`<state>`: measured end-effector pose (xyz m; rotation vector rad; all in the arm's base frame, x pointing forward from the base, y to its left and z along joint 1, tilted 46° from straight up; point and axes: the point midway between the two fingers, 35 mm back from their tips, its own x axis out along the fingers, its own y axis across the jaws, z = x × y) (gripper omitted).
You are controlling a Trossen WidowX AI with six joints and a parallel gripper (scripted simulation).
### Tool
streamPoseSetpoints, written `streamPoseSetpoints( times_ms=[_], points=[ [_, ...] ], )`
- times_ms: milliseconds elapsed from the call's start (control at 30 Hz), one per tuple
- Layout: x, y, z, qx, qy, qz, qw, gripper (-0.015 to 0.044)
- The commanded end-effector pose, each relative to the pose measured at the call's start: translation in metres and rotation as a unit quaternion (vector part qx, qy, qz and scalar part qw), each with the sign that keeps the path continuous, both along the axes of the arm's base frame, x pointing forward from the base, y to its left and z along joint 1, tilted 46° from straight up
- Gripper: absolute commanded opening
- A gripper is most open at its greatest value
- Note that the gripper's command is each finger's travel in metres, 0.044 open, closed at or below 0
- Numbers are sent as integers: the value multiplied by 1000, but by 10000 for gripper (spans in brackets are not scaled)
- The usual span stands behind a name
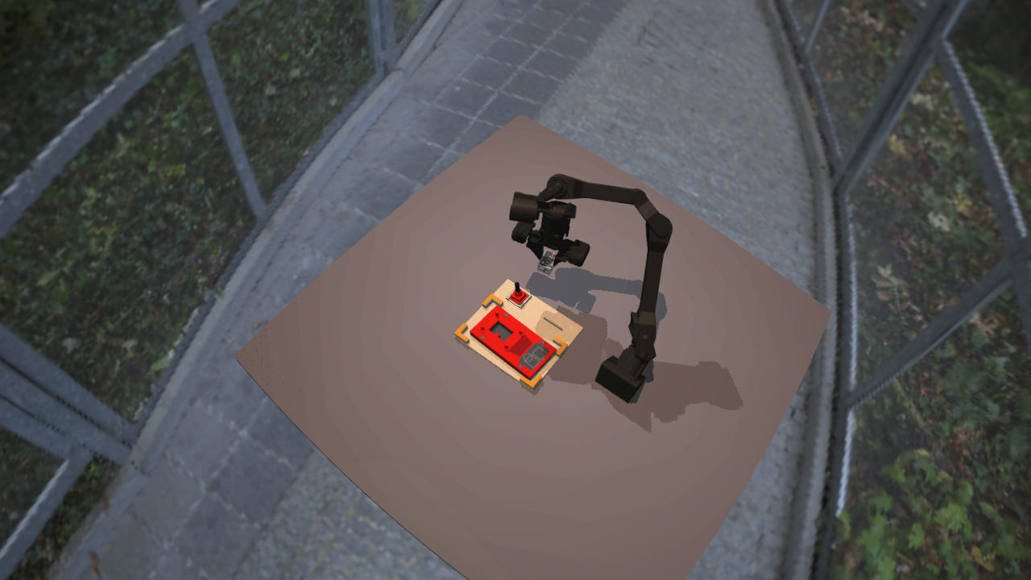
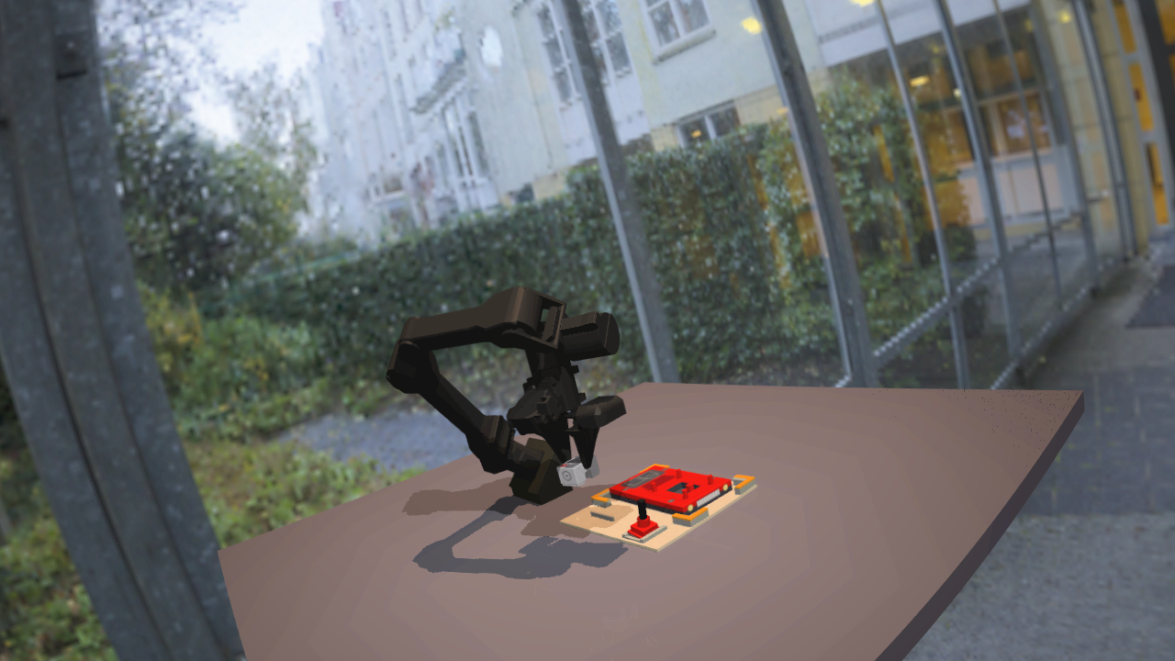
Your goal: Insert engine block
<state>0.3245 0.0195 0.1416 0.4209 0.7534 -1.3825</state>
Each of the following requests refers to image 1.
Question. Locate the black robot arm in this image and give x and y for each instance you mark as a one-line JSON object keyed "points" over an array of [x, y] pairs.
{"points": [[527, 208]]}

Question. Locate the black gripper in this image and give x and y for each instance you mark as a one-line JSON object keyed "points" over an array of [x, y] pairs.
{"points": [[574, 252]]}

